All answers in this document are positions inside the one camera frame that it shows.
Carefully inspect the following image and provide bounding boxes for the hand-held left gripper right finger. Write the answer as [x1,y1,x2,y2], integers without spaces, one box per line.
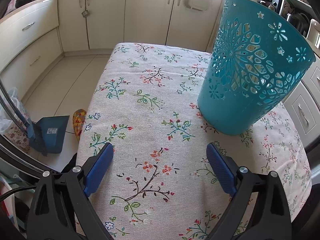
[206,142,292,240]

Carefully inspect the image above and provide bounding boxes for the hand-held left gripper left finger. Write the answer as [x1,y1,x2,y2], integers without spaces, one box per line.
[29,142,114,240]

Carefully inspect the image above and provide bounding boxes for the teal plastic perforated basket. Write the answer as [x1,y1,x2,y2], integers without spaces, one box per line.
[197,0,316,136]

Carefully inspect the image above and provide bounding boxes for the colourful patterned slipper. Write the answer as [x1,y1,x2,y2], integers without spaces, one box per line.
[72,109,88,142]

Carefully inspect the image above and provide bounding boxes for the blue dustpan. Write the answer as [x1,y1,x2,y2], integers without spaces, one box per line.
[26,115,70,157]

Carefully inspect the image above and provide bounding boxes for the floral tablecloth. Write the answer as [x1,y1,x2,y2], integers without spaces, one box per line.
[75,42,312,240]

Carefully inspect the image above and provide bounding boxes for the floral patterned cloth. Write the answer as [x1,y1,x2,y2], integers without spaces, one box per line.
[5,126,31,153]

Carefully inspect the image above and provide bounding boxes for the clear plastic bag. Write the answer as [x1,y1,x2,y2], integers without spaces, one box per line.
[0,87,28,141]

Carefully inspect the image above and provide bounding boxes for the cream drawer cabinet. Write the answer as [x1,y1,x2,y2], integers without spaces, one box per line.
[282,39,320,143]

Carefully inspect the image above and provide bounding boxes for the cream lower kitchen cabinets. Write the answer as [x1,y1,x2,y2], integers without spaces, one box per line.
[0,0,225,98]

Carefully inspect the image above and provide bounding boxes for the white tall appliance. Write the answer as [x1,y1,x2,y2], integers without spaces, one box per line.
[306,19,320,48]

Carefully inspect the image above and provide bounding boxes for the black metal shelf rack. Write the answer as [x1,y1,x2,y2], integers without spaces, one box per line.
[255,0,320,38]

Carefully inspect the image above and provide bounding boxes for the black cable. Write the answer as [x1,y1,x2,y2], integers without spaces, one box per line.
[0,186,38,202]

